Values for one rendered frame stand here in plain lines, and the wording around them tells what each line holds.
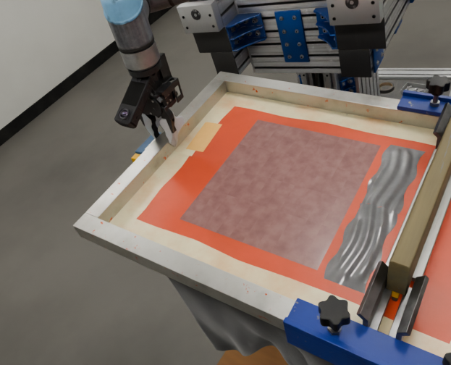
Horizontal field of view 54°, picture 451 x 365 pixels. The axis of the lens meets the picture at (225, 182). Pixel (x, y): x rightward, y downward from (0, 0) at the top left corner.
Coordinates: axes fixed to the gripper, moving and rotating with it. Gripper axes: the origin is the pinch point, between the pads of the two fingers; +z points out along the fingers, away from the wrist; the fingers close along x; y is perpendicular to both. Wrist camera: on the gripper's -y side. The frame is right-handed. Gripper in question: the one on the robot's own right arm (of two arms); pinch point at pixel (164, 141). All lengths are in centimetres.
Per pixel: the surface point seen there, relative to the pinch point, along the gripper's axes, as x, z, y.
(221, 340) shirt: -17, 50, -21
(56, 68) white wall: 297, 122, 158
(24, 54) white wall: 300, 96, 138
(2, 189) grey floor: 232, 139, 32
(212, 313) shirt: -20.6, 29.5, -22.1
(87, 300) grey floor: 86, 121, -12
